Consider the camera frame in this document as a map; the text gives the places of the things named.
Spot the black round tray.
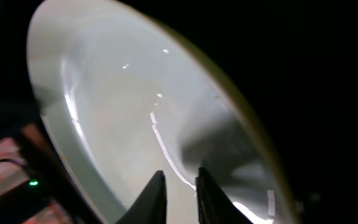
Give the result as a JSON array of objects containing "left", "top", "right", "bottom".
[{"left": 0, "top": 1, "right": 358, "bottom": 223}]

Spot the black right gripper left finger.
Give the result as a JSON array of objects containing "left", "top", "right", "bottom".
[{"left": 116, "top": 170, "right": 167, "bottom": 224}]

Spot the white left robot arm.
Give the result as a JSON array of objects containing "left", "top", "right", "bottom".
[{"left": 0, "top": 124, "right": 102, "bottom": 223}]

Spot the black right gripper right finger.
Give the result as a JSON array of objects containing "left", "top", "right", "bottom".
[{"left": 196, "top": 167, "right": 252, "bottom": 224}]

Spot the mint plate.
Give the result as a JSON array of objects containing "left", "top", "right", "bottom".
[{"left": 27, "top": 0, "right": 300, "bottom": 223}]

